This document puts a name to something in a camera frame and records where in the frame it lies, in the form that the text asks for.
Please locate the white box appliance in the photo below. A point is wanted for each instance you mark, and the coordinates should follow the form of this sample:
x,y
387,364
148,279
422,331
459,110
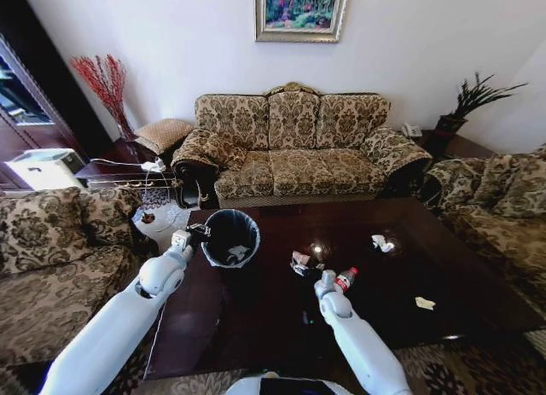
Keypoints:
x,y
42,164

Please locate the green plant in dark pot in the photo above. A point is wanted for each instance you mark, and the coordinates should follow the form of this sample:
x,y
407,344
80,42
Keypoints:
x,y
473,100

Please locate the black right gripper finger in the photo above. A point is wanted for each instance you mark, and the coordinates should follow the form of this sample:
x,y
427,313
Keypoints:
x,y
300,270

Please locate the dark wooden cabinet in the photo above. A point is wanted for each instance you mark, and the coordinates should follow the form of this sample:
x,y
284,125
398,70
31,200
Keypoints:
x,y
30,92

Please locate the floral throw pillow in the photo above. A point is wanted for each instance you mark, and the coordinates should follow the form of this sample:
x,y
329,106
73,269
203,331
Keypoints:
x,y
226,152

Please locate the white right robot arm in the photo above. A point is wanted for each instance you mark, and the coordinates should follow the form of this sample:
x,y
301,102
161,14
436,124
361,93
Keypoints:
x,y
354,327

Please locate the black bin with blue bag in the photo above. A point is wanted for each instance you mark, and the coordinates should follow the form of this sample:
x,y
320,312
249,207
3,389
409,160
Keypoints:
x,y
230,241

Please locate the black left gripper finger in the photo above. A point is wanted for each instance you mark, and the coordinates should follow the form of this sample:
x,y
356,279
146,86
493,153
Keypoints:
x,y
200,227
207,234

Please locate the floral armchair with two cushions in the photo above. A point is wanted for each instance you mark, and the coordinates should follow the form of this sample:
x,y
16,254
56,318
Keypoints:
x,y
503,216

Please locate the framed colourful painting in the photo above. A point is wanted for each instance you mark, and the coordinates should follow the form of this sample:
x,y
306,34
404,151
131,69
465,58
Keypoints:
x,y
302,11

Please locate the white desk telephone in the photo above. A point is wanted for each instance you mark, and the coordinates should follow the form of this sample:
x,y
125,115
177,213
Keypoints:
x,y
412,130

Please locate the dark wooden side table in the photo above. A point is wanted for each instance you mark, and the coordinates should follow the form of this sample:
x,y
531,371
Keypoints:
x,y
123,169

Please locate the clear bottle with red label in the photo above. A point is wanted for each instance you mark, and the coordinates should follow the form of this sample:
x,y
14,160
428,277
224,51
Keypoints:
x,y
346,279

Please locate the gold patterned cushion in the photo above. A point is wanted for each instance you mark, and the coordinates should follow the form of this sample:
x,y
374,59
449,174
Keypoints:
x,y
164,135

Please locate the white crumpled tissue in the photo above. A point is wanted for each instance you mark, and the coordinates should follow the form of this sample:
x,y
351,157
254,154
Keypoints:
x,y
380,242

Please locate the crumpled pink and white wrapper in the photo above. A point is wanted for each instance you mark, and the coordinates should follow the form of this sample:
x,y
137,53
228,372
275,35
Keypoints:
x,y
300,258

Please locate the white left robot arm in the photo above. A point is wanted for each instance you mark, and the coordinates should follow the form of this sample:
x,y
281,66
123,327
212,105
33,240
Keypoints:
x,y
128,301

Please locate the white crumpled paper in bin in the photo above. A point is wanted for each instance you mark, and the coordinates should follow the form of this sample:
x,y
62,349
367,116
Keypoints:
x,y
237,253

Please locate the white power strip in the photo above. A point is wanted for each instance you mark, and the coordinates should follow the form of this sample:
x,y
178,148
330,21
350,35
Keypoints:
x,y
154,164

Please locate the floral armchair with dark arm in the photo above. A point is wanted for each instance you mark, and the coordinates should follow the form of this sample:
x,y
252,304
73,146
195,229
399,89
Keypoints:
x,y
55,258

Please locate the dark corner side table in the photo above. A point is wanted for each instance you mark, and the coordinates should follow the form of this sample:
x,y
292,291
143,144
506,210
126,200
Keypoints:
x,y
452,145

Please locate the small brown object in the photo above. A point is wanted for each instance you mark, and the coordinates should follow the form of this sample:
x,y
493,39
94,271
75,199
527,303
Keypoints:
x,y
148,218

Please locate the red branches in vase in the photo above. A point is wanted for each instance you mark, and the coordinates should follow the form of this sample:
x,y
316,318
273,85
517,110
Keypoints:
x,y
108,88

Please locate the patterned floor rug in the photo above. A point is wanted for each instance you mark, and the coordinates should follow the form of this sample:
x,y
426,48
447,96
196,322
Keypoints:
x,y
469,365

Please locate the dark wooden coffee table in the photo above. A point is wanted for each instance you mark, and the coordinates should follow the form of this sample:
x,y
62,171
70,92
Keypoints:
x,y
384,292

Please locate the floral three-seat sofa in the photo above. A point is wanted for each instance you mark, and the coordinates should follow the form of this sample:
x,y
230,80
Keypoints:
x,y
298,156

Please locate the small cream paper scrap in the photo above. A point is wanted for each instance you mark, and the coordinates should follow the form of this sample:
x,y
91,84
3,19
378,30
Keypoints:
x,y
424,302

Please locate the white robot front shell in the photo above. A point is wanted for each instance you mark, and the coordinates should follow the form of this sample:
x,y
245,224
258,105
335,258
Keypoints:
x,y
281,385

